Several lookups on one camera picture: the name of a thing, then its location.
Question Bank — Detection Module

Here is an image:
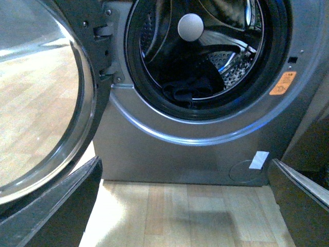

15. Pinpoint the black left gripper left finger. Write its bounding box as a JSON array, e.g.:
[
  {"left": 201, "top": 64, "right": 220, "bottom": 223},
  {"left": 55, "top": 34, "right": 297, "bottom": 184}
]
[{"left": 1, "top": 156, "right": 103, "bottom": 246}]

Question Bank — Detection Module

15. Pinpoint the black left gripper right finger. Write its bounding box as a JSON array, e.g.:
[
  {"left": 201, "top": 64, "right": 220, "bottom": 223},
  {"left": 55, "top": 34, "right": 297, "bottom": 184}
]
[{"left": 268, "top": 159, "right": 328, "bottom": 246}]

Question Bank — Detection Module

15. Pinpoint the dark blue knit garment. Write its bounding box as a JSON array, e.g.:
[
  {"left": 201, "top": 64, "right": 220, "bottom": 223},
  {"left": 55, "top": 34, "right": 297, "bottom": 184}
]
[{"left": 162, "top": 76, "right": 216, "bottom": 108}]

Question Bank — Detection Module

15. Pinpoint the grey front-load washing machine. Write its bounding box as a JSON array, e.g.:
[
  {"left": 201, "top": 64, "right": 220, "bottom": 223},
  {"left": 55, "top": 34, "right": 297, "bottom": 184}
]
[{"left": 93, "top": 1, "right": 328, "bottom": 186}]

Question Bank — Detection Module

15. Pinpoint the white tape strip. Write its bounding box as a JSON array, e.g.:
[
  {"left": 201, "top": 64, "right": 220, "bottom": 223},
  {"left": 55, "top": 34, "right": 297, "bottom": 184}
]
[{"left": 249, "top": 151, "right": 269, "bottom": 170}]

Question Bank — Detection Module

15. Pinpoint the orange warning sticker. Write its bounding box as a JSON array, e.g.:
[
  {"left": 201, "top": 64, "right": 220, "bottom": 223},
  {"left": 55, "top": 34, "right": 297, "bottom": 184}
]
[{"left": 269, "top": 71, "right": 297, "bottom": 95}]

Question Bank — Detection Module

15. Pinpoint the round glass washer door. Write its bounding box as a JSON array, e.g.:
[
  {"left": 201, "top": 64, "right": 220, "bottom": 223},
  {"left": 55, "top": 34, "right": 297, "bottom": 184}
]
[{"left": 1, "top": 1, "right": 113, "bottom": 217}]

